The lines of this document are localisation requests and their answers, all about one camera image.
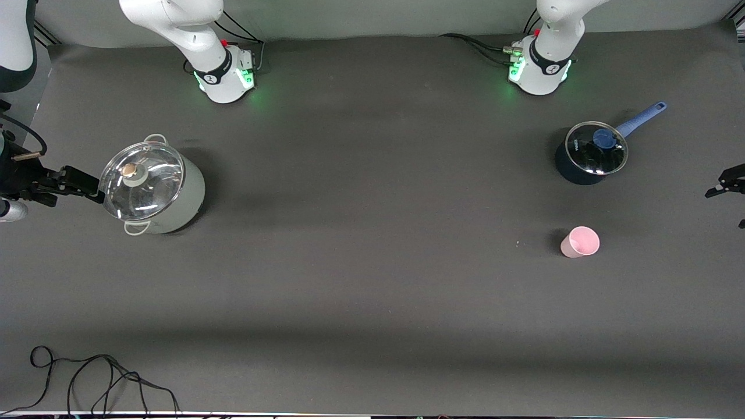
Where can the dark grey table cloth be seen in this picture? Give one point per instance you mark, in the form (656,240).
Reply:
(372,291)

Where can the pink plastic cup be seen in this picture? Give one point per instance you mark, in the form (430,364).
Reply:
(579,244)

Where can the pale green stockpot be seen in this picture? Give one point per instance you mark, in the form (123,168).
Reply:
(187,198)

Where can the glass lid with blue knob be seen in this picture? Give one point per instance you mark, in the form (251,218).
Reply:
(585,154)

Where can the dark blue saucepan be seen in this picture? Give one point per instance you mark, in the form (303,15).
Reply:
(567,171)

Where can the black aluminium frame rail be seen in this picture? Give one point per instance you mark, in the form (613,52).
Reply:
(46,35)
(740,22)

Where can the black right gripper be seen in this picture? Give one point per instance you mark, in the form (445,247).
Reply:
(17,177)

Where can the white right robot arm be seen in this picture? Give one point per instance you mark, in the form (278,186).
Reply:
(192,35)

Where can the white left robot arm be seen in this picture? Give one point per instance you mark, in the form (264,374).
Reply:
(544,78)

